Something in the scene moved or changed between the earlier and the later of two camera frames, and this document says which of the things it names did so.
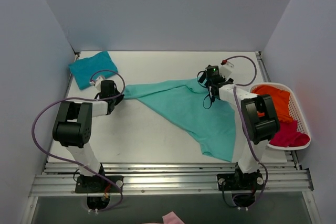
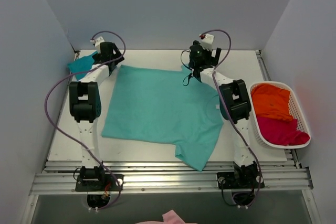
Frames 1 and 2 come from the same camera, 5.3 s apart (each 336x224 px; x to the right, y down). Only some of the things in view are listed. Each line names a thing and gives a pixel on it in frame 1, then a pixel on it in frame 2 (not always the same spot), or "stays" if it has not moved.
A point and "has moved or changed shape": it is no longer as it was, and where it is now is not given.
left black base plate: x=97 y=184 stays
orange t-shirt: x=281 y=99 stays
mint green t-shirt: x=208 y=119 has moved or changed shape
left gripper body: x=118 y=98 -> x=115 y=57
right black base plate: x=251 y=181 stays
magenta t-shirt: x=288 y=136 stays
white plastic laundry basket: x=297 y=113 stays
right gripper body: x=208 y=83 -> x=214 y=57
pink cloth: x=171 y=217 stays
